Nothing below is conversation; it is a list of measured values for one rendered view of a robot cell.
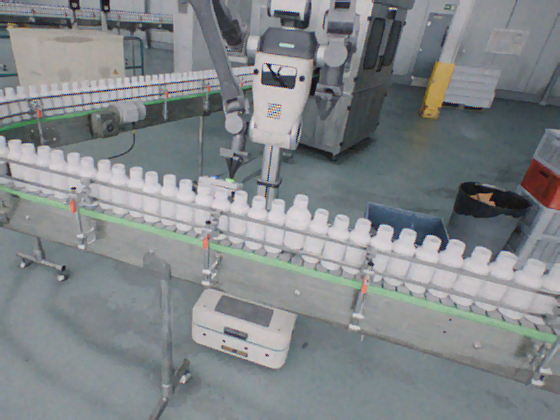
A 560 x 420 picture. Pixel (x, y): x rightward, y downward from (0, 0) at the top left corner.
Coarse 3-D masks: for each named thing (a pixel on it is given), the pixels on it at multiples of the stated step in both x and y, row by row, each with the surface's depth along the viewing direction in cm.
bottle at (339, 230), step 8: (336, 216) 99; (344, 216) 100; (336, 224) 99; (344, 224) 98; (328, 232) 101; (336, 232) 99; (344, 232) 99; (344, 240) 99; (328, 248) 102; (336, 248) 100; (344, 248) 101; (328, 256) 102; (336, 256) 101; (328, 264) 103; (336, 264) 103
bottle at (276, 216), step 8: (280, 200) 105; (272, 208) 103; (280, 208) 102; (272, 216) 103; (280, 216) 103; (272, 232) 105; (280, 232) 105; (272, 240) 106; (280, 240) 107; (272, 248) 107
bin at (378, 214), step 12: (372, 204) 158; (372, 216) 160; (384, 216) 159; (396, 216) 157; (408, 216) 155; (420, 216) 154; (432, 216) 152; (396, 228) 159; (420, 228) 156; (432, 228) 155; (444, 228) 144; (420, 240) 158; (444, 240) 141
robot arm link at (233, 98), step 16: (192, 0) 101; (208, 0) 101; (208, 16) 103; (208, 32) 105; (208, 48) 108; (224, 48) 110; (224, 64) 111; (224, 80) 114; (224, 96) 117; (240, 96) 117
